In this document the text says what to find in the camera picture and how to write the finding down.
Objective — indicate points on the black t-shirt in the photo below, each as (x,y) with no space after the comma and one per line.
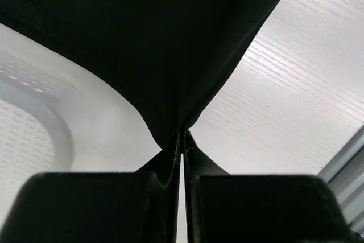
(168,58)

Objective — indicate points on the white plastic basket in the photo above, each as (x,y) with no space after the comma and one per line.
(58,117)

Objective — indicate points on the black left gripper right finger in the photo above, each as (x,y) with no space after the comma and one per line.
(221,207)

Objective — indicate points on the aluminium mounting rail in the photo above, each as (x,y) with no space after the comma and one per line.
(344,175)

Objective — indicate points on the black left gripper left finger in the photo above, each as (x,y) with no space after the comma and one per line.
(138,206)

